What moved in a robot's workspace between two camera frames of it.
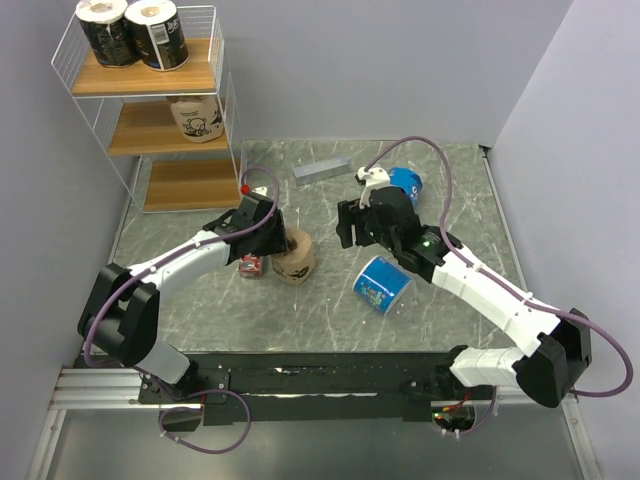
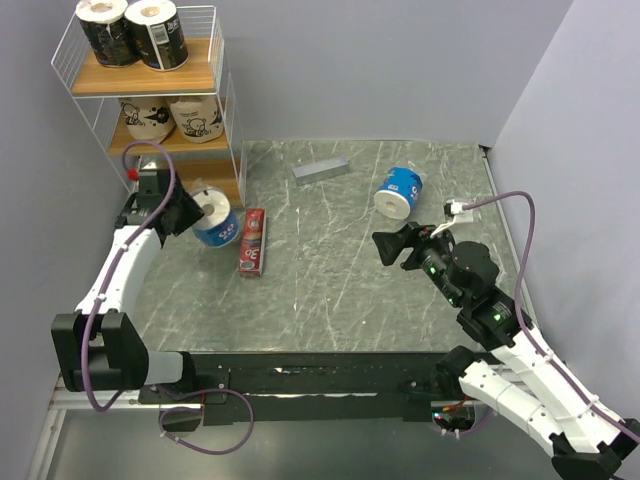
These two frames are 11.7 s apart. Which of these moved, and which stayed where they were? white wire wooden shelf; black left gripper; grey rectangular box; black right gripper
Moved: black right gripper; black left gripper
Stayed: grey rectangular box; white wire wooden shelf
